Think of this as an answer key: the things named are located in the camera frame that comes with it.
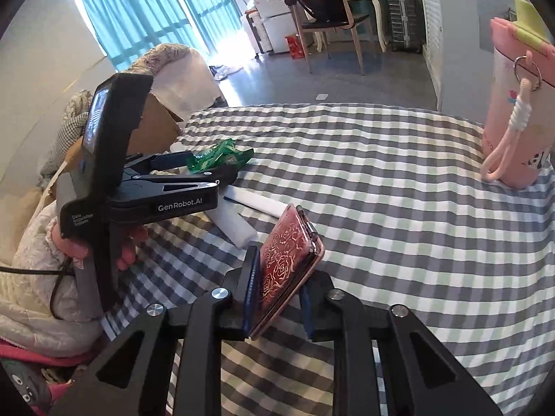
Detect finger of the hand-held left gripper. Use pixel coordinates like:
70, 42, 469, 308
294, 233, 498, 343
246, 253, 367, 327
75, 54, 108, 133
126, 151, 194, 173
123, 165, 238, 191

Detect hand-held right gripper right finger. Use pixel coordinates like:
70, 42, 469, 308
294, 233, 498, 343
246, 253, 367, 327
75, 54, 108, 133
299, 271, 504, 416

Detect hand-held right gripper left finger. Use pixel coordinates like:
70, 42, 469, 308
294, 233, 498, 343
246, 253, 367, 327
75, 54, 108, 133
50, 246, 262, 416

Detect green candy wrapper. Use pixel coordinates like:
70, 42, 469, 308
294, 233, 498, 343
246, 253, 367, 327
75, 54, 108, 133
186, 139, 255, 173

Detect cardboard box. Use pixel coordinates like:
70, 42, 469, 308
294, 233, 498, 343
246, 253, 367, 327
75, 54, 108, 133
41, 93, 183, 196

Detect red rose-patterned phone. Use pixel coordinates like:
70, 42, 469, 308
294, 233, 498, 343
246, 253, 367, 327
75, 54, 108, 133
249, 203, 326, 342

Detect person's left forearm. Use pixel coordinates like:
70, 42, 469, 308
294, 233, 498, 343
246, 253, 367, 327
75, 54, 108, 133
0, 206, 113, 358

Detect person's left hand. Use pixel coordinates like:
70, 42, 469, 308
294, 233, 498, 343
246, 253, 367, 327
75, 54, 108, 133
51, 219, 149, 271

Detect grey checked cushion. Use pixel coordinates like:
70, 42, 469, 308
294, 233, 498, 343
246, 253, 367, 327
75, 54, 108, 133
55, 90, 94, 170

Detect white foam tubes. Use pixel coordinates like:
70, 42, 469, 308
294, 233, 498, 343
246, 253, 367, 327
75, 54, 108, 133
223, 184, 284, 218

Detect covered armchair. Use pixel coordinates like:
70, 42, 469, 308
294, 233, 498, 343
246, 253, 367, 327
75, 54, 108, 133
117, 43, 228, 111

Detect teal curtain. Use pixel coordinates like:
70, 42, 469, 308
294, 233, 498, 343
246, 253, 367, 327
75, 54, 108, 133
78, 0, 196, 72
167, 0, 244, 53

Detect small red box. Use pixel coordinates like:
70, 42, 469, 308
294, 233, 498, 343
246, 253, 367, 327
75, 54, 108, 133
284, 35, 306, 60

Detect wooden chair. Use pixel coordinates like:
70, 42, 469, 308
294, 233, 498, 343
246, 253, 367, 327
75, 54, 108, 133
284, 0, 374, 76

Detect black bag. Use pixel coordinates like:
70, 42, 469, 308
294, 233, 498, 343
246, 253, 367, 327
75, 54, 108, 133
284, 0, 369, 31

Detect person's patterned clothing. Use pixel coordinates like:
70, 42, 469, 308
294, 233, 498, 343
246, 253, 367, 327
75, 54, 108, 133
0, 338, 100, 416

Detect white shutter door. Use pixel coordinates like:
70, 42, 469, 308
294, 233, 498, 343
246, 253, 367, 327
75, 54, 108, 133
414, 0, 447, 111

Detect black cable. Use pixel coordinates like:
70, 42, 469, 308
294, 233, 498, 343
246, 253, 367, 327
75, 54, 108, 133
0, 258, 74, 319

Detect pink cup with strap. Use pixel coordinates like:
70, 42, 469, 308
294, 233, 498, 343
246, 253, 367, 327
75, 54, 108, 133
480, 0, 555, 190

